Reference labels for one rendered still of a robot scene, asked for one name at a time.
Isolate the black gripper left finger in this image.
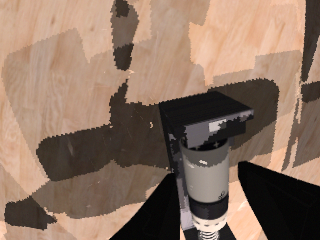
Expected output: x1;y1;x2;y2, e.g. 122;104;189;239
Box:
109;172;181;240

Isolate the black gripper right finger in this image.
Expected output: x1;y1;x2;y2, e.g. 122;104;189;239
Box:
237;160;320;240

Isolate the grey cylindrical battery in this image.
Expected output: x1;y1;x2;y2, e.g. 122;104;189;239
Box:
180;137;229;232

